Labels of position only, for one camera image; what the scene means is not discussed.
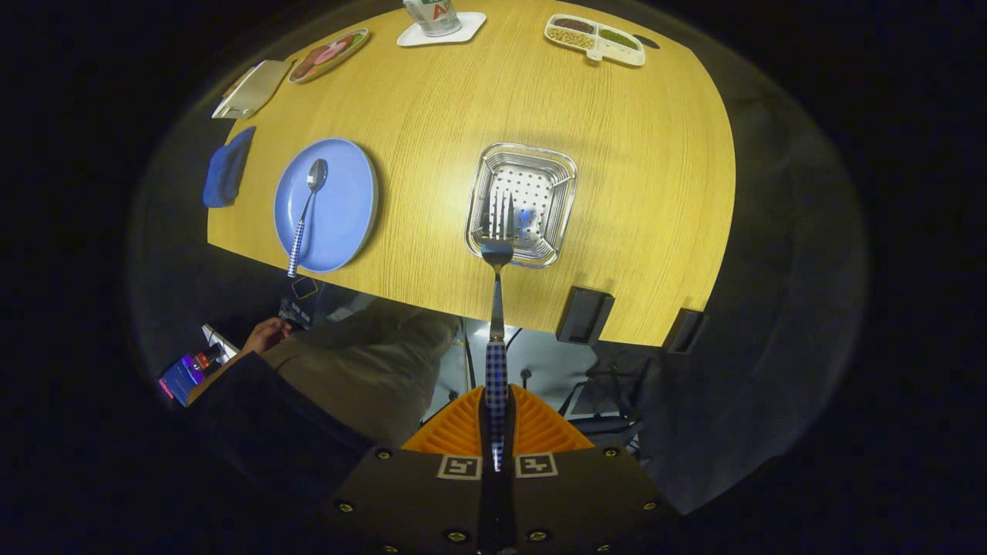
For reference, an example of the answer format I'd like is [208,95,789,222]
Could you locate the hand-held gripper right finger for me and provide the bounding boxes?
[497,384,679,555]

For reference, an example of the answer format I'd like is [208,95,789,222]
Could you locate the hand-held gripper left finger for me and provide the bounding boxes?
[320,384,498,555]

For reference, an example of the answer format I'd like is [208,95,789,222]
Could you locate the fork with checked handle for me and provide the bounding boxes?
[480,189,516,473]

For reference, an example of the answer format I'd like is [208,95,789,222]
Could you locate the spoon with checked handle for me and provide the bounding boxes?
[287,158,329,279]

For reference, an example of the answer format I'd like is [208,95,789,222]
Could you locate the person's trouser leg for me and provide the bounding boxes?
[262,299,460,448]

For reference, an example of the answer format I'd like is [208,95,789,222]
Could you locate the black table clamp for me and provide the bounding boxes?
[556,286,615,345]
[663,308,706,355]

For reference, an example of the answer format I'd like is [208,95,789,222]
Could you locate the glowing phone screen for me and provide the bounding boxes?
[158,353,209,407]

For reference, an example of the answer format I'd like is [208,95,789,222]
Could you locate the blue round plate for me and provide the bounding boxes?
[274,138,379,274]

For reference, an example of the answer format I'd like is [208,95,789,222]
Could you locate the blue folded cloth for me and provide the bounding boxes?
[203,126,257,209]

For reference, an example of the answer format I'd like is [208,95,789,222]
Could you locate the white toaster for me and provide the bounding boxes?
[211,59,294,120]

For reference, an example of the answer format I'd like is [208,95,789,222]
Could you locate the white divided dish with beans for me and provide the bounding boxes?
[544,14,646,68]

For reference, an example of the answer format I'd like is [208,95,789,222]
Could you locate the small plate with food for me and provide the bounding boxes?
[288,28,371,84]

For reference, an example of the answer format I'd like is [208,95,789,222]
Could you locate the white square coaster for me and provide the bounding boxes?
[397,12,487,48]

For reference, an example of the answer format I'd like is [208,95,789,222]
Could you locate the plastic drink bottle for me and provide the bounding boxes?
[403,0,462,37]

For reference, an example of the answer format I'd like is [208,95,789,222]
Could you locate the metal wire basket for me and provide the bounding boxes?
[465,143,578,269]

